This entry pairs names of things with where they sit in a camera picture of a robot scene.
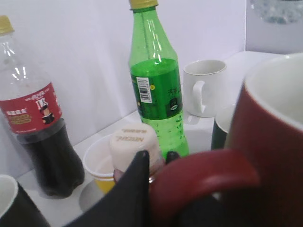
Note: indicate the cola bottle red label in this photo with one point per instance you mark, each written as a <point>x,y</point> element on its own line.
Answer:
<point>33,114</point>

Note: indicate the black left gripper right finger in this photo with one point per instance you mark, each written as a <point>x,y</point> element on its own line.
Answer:
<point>171,156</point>

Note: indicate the dark red mug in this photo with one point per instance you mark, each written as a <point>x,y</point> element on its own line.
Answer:
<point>259,172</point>

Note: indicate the yellow paper cup stack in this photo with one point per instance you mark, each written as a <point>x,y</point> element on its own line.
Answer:
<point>97,162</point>

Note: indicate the green soda bottle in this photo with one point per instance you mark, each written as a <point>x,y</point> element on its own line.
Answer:
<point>153,65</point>

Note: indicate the white ceramic mug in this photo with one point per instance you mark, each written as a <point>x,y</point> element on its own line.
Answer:
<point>204,87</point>

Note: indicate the black tapered mug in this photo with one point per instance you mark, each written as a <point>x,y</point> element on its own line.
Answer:
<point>16,207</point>

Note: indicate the brown Nescafe coffee bottle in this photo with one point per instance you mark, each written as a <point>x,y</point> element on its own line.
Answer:
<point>127,141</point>

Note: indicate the dark grey round mug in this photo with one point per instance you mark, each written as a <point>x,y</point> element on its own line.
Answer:
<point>222,123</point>

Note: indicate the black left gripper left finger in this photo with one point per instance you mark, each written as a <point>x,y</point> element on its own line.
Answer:
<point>126,204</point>

